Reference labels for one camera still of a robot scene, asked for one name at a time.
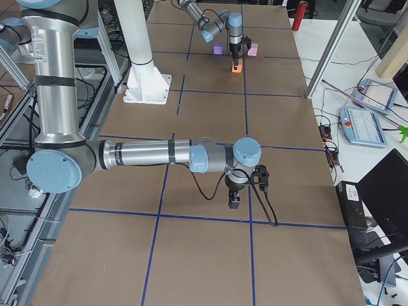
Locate red cardboard tube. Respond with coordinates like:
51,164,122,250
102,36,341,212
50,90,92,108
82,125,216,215
292,1,308,31

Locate grabber stick with green tip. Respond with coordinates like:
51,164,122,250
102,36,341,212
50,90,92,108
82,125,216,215
322,80,407,143

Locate purple foam block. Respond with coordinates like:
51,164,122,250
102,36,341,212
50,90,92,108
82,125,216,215
213,41,224,55

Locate pink foam block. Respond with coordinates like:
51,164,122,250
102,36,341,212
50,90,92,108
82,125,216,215
247,43,258,57

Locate aluminium side frame rail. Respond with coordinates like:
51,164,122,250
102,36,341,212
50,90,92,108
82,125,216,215
1,19,126,305

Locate near blue teach pendant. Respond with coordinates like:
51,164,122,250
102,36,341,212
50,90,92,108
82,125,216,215
339,106,388,148

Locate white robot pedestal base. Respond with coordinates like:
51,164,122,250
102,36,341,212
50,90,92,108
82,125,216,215
114,0,171,105

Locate aluminium frame post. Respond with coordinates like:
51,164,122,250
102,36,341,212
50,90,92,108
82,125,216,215
305,0,361,99

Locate blue teach pendant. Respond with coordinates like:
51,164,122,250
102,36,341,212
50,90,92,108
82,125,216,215
353,78,397,115
339,106,388,148

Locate black monitor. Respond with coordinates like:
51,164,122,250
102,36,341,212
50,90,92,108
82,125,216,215
354,149,407,265

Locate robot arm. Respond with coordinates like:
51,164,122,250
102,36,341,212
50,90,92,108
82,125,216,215
16,1,267,208
177,1,244,73

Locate far blue teach pendant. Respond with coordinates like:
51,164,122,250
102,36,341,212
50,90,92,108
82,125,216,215
353,78,397,115

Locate orange foam block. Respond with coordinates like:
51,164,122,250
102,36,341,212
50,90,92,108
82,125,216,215
231,59,243,73

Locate black box with label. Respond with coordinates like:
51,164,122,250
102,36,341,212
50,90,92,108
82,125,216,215
335,181,367,231

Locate brown paper table cover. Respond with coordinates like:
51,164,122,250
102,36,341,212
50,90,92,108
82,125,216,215
31,2,365,305

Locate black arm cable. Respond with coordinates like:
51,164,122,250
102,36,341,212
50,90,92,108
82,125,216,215
173,162,279,228

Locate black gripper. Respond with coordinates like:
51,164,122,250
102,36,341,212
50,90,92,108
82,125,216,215
228,43,242,70
225,168,251,209

